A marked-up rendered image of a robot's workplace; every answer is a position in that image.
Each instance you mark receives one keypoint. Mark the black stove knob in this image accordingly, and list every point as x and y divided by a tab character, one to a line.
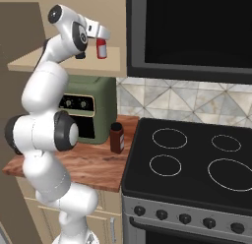
161	214
185	218
139	211
209	223
237	228

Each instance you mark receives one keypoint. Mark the brown cabinet door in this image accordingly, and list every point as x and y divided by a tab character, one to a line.
19	31

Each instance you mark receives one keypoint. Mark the beige base cabinet door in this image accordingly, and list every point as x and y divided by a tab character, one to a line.
98	230

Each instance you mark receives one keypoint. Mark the black microwave oven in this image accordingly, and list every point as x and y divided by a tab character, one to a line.
197	28

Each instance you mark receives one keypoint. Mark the brown paprika jar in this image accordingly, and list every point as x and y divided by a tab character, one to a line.
116	139

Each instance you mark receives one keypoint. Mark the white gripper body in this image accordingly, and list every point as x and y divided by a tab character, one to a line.
103	32

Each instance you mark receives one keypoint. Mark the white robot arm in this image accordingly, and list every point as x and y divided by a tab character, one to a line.
46	90

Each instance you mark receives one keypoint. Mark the small black shaker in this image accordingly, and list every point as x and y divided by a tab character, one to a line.
80	55

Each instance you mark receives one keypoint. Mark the green toaster oven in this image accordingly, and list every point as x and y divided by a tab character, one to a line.
101	107

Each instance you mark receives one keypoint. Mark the red ketchup bottle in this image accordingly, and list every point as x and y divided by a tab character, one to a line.
101	49

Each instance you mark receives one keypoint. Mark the black stove with hob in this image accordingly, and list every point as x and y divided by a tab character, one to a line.
190	175

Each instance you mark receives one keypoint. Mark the beige drawer front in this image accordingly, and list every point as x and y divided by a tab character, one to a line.
110	200

